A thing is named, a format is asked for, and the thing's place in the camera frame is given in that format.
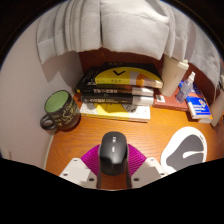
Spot clear spray bottle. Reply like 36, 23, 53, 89
175, 71, 197, 104

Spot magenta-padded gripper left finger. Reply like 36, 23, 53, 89
59, 143, 103, 190

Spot orange book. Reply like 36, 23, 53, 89
190, 111, 214, 125

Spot white and grey mouse pad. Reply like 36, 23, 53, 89
160, 126, 208, 174

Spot red-brown book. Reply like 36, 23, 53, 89
153, 94, 190, 112

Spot dark grey computer mouse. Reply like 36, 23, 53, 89
98, 131, 130, 177

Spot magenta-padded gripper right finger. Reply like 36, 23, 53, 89
125, 143, 169, 190

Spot cream tumbler with lid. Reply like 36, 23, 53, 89
159, 54, 190, 98

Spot white curtain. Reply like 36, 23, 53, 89
35, 0, 224, 88

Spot cream ceramic jug vase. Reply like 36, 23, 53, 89
210, 74, 224, 128

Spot blue book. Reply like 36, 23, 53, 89
179, 81, 214, 122

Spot dark mug with green inside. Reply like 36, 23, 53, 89
39, 89, 82, 132

